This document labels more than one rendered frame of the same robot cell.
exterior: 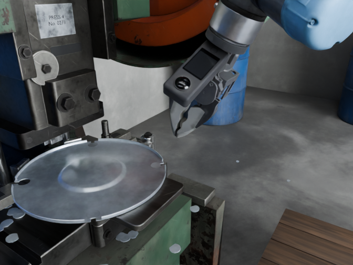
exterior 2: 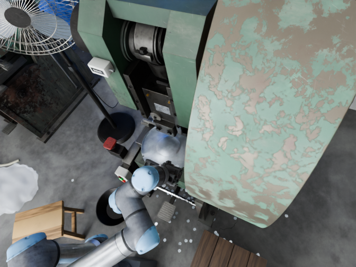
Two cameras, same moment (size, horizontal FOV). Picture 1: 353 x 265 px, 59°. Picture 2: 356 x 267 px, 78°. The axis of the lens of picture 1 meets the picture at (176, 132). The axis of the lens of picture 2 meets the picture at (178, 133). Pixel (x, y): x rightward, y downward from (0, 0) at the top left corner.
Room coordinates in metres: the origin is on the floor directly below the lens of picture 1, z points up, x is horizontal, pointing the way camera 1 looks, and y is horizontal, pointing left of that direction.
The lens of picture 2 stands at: (0.64, -0.37, 1.82)
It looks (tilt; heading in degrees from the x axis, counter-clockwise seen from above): 60 degrees down; 95
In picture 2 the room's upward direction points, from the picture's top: 14 degrees counter-clockwise
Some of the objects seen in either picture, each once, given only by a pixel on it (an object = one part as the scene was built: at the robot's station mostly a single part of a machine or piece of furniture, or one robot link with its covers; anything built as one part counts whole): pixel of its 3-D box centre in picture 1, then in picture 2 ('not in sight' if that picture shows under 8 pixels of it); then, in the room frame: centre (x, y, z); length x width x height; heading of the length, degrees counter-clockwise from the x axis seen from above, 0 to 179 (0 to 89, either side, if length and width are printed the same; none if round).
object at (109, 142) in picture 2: not in sight; (112, 145); (0.19, 0.26, 0.72); 0.07 x 0.06 x 0.08; 57
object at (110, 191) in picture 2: not in sight; (115, 206); (-0.04, 0.08, 0.04); 0.30 x 0.30 x 0.07
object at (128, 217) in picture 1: (114, 207); not in sight; (0.50, 0.12, 0.72); 0.25 x 0.14 x 0.14; 57
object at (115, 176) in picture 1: (92, 172); (168, 145); (0.52, 0.17, 0.78); 0.29 x 0.29 x 0.01
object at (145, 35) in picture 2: not in sight; (162, 57); (0.59, 0.27, 1.27); 0.21 x 0.12 x 0.34; 57
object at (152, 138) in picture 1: (148, 150); not in sight; (0.67, 0.07, 0.75); 0.03 x 0.03 x 0.10; 57
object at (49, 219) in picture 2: not in sight; (52, 227); (-0.48, -0.03, 0.16); 0.34 x 0.24 x 0.34; 7
